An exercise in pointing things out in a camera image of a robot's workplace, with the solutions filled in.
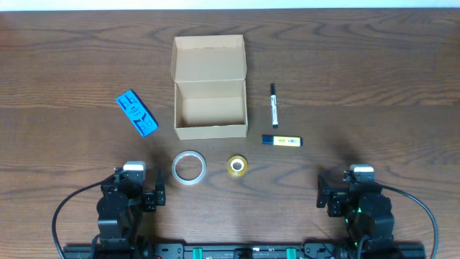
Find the large clear tape roll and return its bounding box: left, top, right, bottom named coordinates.
left=171, top=150, right=207, bottom=186

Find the blue plastic block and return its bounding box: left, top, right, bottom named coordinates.
left=116, top=89, right=159, bottom=137

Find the yellow blue highlighter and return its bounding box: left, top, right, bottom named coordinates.
left=262, top=135, right=303, bottom=147

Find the small yellow tape roll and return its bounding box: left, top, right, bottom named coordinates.
left=227, top=155, right=248, bottom=177

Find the black white marker pen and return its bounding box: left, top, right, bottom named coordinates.
left=270, top=83, right=279, bottom=128

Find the brown cardboard box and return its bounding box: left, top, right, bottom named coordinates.
left=170, top=35, right=248, bottom=140

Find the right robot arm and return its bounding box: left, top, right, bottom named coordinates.
left=316, top=170, right=395, bottom=255

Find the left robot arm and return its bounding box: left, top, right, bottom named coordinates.
left=96, top=168, right=166, bottom=251

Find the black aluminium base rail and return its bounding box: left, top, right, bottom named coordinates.
left=63, top=242, right=426, bottom=259

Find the left black cable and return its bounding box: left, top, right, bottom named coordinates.
left=51, top=173, right=116, bottom=258

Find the black cable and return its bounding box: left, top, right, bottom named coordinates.
left=375, top=182, right=440, bottom=259
left=51, top=173, right=116, bottom=258

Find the right black cable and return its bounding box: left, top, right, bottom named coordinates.
left=375, top=182, right=440, bottom=259

